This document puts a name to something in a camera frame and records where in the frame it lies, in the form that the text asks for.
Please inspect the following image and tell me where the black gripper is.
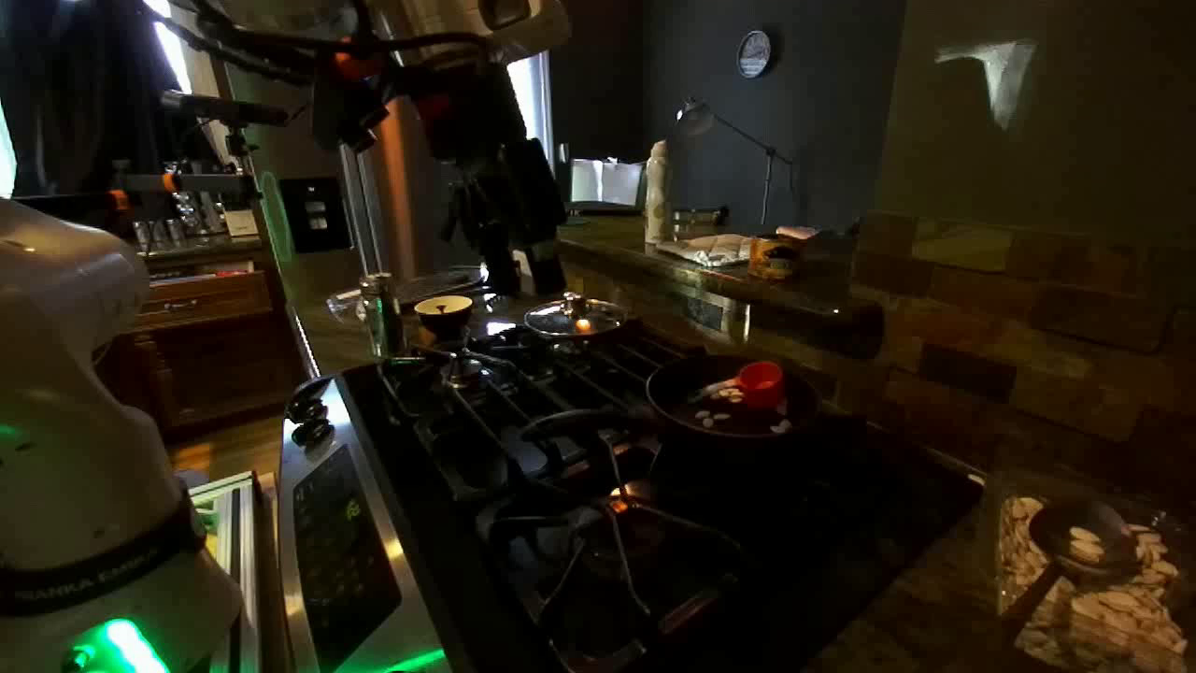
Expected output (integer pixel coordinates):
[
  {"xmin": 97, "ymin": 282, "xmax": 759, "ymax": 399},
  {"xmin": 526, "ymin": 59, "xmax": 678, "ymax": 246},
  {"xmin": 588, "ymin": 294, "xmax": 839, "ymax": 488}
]
[{"xmin": 439, "ymin": 122, "xmax": 570, "ymax": 301}]

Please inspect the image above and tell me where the heap of white pieces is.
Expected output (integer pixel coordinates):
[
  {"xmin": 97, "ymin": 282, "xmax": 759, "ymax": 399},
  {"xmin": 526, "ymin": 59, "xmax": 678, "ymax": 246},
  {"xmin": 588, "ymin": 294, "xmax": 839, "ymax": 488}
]
[
  {"xmin": 687, "ymin": 377, "xmax": 794, "ymax": 437},
  {"xmin": 1000, "ymin": 496, "xmax": 1196, "ymax": 673}
]

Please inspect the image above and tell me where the black frying pan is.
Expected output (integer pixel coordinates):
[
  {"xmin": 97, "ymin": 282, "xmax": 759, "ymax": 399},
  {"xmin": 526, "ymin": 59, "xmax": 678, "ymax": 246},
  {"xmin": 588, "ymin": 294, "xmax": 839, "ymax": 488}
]
[{"xmin": 644, "ymin": 352, "xmax": 828, "ymax": 449}]

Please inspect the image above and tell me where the glass pot lid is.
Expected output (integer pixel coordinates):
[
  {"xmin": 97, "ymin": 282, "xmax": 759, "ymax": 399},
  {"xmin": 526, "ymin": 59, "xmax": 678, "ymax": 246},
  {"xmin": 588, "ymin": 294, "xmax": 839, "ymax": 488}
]
[{"xmin": 518, "ymin": 288, "xmax": 631, "ymax": 344}]

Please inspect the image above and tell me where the small dark bowl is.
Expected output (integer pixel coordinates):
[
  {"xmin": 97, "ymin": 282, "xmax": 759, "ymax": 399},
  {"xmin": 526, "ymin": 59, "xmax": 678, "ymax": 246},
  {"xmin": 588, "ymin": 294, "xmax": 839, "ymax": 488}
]
[{"xmin": 412, "ymin": 293, "xmax": 483, "ymax": 348}]

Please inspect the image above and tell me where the bright computer monitor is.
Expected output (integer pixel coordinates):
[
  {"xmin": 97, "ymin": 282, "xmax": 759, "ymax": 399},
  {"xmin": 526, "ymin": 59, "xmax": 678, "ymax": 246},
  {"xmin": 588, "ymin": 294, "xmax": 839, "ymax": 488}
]
[{"xmin": 565, "ymin": 154, "xmax": 651, "ymax": 215}]

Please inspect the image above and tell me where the white spray bottle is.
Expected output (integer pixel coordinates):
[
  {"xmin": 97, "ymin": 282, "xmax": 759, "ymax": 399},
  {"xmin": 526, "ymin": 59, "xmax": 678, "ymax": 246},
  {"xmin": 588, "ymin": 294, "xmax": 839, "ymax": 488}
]
[{"xmin": 640, "ymin": 137, "xmax": 676, "ymax": 246}]

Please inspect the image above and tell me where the bright window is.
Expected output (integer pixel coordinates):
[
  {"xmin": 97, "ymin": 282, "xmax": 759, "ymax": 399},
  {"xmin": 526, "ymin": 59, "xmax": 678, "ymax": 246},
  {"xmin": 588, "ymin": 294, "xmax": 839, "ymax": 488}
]
[
  {"xmin": 138, "ymin": 0, "xmax": 196, "ymax": 96},
  {"xmin": 499, "ymin": 49, "xmax": 561, "ymax": 169}
]

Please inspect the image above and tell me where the black gas stove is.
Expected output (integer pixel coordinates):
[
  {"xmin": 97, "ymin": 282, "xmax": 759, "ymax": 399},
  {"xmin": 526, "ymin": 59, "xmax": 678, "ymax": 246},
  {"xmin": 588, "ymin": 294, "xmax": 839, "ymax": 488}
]
[{"xmin": 271, "ymin": 316, "xmax": 989, "ymax": 673}]

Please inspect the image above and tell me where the white folded cloth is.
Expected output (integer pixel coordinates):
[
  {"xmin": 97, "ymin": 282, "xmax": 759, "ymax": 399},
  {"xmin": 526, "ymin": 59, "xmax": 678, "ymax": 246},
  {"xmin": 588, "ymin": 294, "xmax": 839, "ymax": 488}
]
[{"xmin": 651, "ymin": 227, "xmax": 761, "ymax": 270}]

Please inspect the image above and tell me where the counter outlet plate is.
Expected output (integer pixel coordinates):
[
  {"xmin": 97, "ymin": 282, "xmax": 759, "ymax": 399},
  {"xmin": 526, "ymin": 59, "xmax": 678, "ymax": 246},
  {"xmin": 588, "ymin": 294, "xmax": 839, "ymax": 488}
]
[{"xmin": 678, "ymin": 288, "xmax": 759, "ymax": 348}]

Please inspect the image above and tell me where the thin black desk lamp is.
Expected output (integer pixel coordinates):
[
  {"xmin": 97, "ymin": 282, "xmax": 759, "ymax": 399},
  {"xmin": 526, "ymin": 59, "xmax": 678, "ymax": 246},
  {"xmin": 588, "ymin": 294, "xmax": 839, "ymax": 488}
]
[{"xmin": 670, "ymin": 96, "xmax": 806, "ymax": 237}]

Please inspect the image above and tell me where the small red cup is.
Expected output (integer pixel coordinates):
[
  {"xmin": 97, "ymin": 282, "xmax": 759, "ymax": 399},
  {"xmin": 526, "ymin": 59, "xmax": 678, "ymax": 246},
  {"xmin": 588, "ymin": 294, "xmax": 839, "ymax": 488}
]
[{"xmin": 733, "ymin": 359, "xmax": 791, "ymax": 412}]

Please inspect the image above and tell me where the small white box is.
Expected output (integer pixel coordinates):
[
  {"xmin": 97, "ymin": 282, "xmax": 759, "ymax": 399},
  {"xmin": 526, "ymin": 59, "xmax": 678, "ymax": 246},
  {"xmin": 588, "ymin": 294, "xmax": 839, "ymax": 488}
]
[{"xmin": 215, "ymin": 203, "xmax": 264, "ymax": 242}]

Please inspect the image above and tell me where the wooden cabinet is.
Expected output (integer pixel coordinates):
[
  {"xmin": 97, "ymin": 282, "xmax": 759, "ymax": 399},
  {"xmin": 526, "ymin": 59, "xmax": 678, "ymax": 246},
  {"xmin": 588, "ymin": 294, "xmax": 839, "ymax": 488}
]
[{"xmin": 94, "ymin": 241, "xmax": 308, "ymax": 437}]

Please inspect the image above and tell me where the clear plastic container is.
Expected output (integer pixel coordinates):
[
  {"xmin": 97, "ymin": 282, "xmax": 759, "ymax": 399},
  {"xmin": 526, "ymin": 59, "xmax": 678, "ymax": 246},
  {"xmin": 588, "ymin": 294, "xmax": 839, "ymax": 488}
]
[{"xmin": 989, "ymin": 488, "xmax": 1196, "ymax": 673}]

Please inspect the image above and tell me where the black wall panel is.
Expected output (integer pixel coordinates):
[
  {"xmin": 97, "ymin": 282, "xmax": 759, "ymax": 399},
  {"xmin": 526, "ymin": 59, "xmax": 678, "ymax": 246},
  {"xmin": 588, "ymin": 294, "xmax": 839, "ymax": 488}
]
[{"xmin": 277, "ymin": 175, "xmax": 352, "ymax": 258}]

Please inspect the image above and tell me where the round wall clock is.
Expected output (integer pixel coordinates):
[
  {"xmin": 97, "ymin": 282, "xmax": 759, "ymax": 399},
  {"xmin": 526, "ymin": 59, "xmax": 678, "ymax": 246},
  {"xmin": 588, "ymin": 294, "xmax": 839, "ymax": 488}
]
[{"xmin": 733, "ymin": 27, "xmax": 778, "ymax": 81}]

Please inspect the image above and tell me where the black camera on tripod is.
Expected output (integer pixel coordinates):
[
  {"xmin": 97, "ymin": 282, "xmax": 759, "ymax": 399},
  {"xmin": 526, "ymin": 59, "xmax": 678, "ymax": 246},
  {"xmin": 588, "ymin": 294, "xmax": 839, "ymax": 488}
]
[{"xmin": 156, "ymin": 85, "xmax": 296, "ymax": 171}]

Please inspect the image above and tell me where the metal stand frame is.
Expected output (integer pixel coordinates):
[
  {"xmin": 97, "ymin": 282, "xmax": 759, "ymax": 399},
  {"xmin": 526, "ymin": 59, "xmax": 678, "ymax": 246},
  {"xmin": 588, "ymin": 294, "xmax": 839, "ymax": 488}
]
[{"xmin": 183, "ymin": 466, "xmax": 264, "ymax": 673}]

